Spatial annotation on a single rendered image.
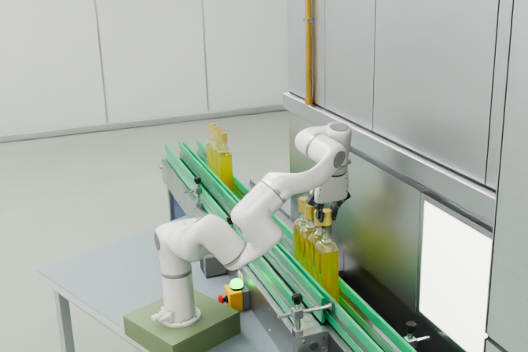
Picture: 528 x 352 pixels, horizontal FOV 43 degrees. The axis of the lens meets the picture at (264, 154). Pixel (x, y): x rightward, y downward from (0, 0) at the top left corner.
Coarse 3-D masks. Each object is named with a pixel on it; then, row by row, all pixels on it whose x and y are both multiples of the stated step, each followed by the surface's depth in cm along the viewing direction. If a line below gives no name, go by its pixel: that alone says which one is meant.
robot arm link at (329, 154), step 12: (312, 144) 170; (324, 144) 168; (336, 144) 168; (312, 156) 170; (324, 156) 166; (336, 156) 166; (312, 168) 165; (324, 168) 165; (336, 168) 169; (264, 180) 168; (276, 180) 166; (288, 180) 166; (300, 180) 165; (312, 180) 166; (324, 180) 168; (276, 192) 166; (288, 192) 167; (300, 192) 169
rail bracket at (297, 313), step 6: (294, 294) 180; (300, 294) 180; (294, 300) 179; (300, 300) 179; (330, 300) 185; (300, 306) 182; (318, 306) 183; (324, 306) 183; (330, 306) 184; (294, 312) 180; (300, 312) 180; (306, 312) 182; (282, 318) 180; (294, 318) 180; (300, 318) 181; (294, 330) 182; (300, 330) 182; (294, 336) 182; (300, 336) 182
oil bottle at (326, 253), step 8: (320, 240) 194; (320, 248) 192; (328, 248) 191; (336, 248) 192; (320, 256) 192; (328, 256) 192; (336, 256) 193; (320, 264) 193; (328, 264) 192; (336, 264) 193; (320, 272) 193; (328, 272) 193; (336, 272) 194; (320, 280) 194; (328, 280) 194; (336, 280) 195; (328, 288) 195; (336, 288) 196; (336, 296) 196
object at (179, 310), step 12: (168, 288) 199; (180, 288) 198; (192, 288) 203; (168, 300) 200; (180, 300) 199; (192, 300) 203; (168, 312) 200; (180, 312) 200; (192, 312) 203; (168, 324) 200; (180, 324) 200
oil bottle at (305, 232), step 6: (306, 228) 202; (312, 228) 202; (300, 234) 205; (306, 234) 201; (300, 240) 205; (306, 240) 202; (300, 246) 206; (306, 246) 202; (300, 252) 207; (306, 252) 203; (300, 258) 207; (306, 258) 203; (306, 264) 204
